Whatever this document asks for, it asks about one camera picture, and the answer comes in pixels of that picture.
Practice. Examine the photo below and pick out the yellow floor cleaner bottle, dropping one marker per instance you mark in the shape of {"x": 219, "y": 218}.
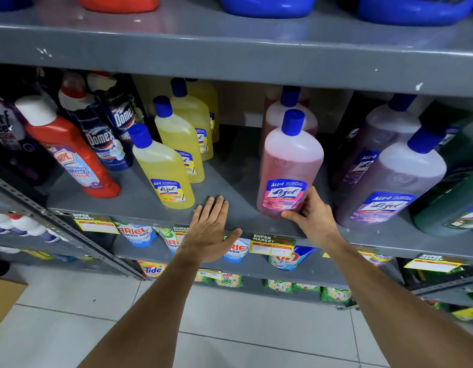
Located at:
{"x": 196, "y": 111}
{"x": 210, "y": 99}
{"x": 181, "y": 139}
{"x": 163, "y": 172}

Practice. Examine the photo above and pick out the red toilet cleaner bottle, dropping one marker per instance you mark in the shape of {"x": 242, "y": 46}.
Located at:
{"x": 68, "y": 149}

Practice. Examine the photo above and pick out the purple detergent pouch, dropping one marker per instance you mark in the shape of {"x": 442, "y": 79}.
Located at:
{"x": 4, "y": 126}

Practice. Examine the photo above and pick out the blue plastic jug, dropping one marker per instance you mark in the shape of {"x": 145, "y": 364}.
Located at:
{"x": 267, "y": 6}
{"x": 412, "y": 13}
{"x": 10, "y": 1}

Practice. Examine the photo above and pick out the green floor cleaner bottle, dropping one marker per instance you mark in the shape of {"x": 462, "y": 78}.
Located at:
{"x": 455, "y": 195}

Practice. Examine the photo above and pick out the dark blue toilet cleaner bottle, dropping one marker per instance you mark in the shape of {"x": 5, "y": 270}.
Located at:
{"x": 121, "y": 111}
{"x": 98, "y": 137}

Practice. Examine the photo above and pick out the person's right forearm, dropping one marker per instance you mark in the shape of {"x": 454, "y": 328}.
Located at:
{"x": 397, "y": 314}

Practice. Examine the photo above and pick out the person's left middle finger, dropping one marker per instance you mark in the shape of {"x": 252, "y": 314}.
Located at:
{"x": 215, "y": 208}

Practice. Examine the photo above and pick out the person's right thumb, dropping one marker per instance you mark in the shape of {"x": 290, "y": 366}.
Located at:
{"x": 294, "y": 217}

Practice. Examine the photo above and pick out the person's left thumb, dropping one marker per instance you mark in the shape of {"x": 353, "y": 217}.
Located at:
{"x": 232, "y": 239}

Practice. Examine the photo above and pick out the person's left hand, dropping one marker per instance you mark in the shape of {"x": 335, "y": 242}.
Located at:
{"x": 206, "y": 241}

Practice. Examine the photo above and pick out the orange detergent packet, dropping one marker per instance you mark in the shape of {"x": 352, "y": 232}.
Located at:
{"x": 152, "y": 269}

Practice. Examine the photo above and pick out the red plastic jug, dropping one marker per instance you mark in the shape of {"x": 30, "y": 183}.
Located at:
{"x": 117, "y": 3}

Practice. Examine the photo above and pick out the green white detergent pouch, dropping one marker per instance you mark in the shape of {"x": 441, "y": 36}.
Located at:
{"x": 168, "y": 243}

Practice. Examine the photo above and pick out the pink floor cleaner bottle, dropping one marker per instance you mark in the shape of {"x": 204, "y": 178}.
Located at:
{"x": 290, "y": 164}
{"x": 273, "y": 114}

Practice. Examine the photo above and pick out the brown cardboard box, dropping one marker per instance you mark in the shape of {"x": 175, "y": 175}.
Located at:
{"x": 4, "y": 302}

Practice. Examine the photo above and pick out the green detergent packet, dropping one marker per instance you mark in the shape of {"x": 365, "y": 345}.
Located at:
{"x": 306, "y": 288}
{"x": 336, "y": 295}
{"x": 278, "y": 286}
{"x": 229, "y": 280}

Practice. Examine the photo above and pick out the grey slotted metal shelf unit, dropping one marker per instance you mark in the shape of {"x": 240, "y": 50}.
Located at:
{"x": 37, "y": 210}

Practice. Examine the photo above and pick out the blue orange detergent pouch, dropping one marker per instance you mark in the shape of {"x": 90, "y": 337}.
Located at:
{"x": 290, "y": 260}

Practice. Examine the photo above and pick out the row of white bottles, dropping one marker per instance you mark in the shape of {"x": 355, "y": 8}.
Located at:
{"x": 22, "y": 226}

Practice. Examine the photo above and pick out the yellow packet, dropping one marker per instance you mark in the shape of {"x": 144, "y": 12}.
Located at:
{"x": 466, "y": 314}

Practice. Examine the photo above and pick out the purple floor cleaner bottle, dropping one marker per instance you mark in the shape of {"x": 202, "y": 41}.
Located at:
{"x": 393, "y": 180}
{"x": 378, "y": 130}

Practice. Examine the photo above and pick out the person's left forearm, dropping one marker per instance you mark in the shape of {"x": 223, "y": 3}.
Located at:
{"x": 144, "y": 321}

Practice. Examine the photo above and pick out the person's left little finger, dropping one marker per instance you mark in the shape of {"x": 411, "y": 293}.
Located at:
{"x": 196, "y": 216}

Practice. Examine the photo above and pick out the white blue detergent gel pouch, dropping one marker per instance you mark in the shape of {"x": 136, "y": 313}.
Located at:
{"x": 137, "y": 233}
{"x": 238, "y": 252}

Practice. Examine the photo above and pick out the person's right hand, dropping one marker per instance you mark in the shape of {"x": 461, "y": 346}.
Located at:
{"x": 319, "y": 224}

